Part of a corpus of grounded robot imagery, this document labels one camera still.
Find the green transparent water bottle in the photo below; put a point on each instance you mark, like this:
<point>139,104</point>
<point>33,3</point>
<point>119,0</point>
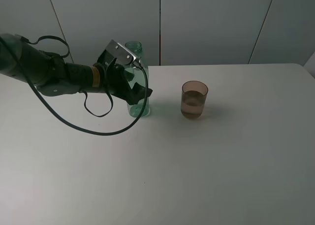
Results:
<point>136,48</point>

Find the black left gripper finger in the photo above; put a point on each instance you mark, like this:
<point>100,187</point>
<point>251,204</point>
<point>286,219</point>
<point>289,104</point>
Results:
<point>129,76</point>
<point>137,93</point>

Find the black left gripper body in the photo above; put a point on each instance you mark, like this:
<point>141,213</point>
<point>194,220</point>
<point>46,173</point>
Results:
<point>112,77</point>

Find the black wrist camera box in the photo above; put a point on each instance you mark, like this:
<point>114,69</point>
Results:
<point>123,55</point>

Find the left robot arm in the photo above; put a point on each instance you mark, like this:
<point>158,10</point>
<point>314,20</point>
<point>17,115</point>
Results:
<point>52,76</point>

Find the pink translucent plastic cup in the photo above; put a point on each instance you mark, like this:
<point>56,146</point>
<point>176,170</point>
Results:
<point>194,94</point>

